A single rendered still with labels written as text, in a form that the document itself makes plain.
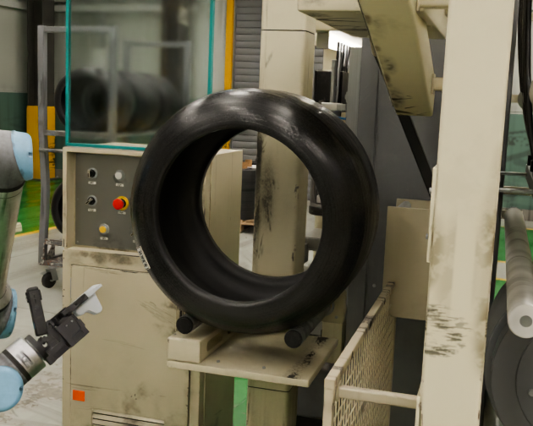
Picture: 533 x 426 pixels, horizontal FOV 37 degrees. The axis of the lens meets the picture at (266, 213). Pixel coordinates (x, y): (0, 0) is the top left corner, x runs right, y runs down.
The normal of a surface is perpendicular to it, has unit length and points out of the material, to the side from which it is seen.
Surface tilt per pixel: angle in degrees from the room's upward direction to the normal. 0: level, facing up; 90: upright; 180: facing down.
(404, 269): 90
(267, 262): 90
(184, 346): 90
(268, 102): 44
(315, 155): 83
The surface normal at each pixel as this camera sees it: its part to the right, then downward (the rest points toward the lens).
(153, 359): -0.30, 0.14
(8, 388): 0.48, -0.14
